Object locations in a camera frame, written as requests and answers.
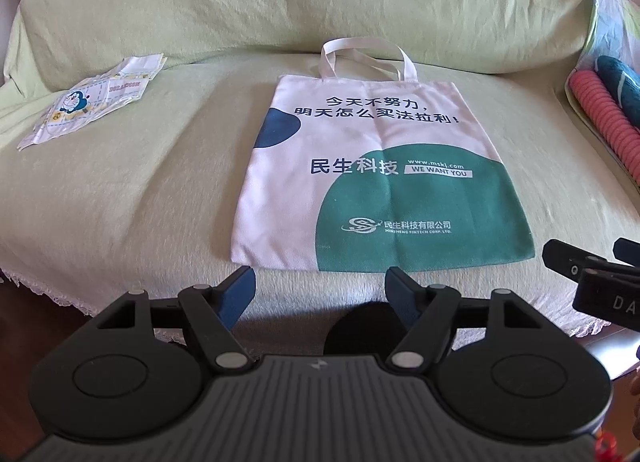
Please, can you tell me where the green covered sofa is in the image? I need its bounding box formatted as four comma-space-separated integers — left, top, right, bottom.
0, 0, 640, 343

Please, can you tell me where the white and green tote bag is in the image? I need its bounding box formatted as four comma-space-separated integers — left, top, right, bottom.
229, 36, 536, 273

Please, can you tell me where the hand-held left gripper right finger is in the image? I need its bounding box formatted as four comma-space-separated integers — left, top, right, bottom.
385, 266, 548, 374

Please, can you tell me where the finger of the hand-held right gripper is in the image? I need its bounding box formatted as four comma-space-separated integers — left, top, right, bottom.
542, 239, 640, 287
614, 237, 640, 263

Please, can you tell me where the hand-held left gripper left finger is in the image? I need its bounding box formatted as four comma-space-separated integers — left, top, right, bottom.
95, 266, 257, 374

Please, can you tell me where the cartoon printed folded bag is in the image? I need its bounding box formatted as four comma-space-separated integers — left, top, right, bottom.
17, 54, 166, 153

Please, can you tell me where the pink towel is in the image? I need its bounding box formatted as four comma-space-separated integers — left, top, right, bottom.
570, 70, 640, 173

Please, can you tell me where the blue patterned blanket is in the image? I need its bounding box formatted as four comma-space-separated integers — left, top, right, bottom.
595, 56, 640, 115

